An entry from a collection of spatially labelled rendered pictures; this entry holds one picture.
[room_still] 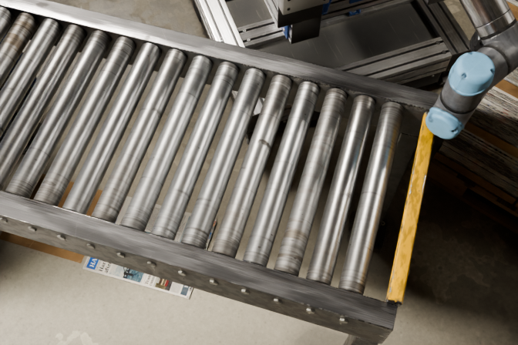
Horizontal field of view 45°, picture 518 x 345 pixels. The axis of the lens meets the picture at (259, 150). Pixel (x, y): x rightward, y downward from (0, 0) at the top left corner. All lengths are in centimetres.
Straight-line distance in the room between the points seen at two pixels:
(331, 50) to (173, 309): 103
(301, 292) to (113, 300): 99
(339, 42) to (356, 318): 127
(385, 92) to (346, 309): 50
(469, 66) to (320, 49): 108
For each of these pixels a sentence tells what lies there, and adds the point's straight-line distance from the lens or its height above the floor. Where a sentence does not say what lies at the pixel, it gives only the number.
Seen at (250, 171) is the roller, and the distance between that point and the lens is 130.
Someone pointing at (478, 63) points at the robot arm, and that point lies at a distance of 124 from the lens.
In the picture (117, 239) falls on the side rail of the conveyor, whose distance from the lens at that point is 127.
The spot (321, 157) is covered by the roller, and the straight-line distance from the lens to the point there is 132.
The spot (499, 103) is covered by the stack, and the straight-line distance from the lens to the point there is 180.
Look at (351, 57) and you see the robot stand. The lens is 223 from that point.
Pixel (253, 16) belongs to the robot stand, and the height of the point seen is 21.
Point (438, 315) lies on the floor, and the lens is 210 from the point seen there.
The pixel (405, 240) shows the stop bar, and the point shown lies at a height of 82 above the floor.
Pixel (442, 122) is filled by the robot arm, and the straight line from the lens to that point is 130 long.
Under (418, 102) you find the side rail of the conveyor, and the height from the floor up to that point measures 80.
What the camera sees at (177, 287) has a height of 1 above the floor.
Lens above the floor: 196
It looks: 61 degrees down
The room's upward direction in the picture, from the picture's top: straight up
